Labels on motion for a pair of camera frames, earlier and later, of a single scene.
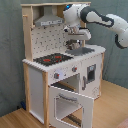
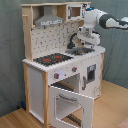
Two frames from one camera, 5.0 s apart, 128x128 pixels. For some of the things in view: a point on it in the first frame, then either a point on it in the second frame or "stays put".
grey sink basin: (76, 51) stays put
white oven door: (86, 103) stays put
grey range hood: (48, 18) stays put
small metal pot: (72, 44) -> (80, 51)
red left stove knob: (56, 75) stays put
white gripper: (75, 33) -> (88, 35)
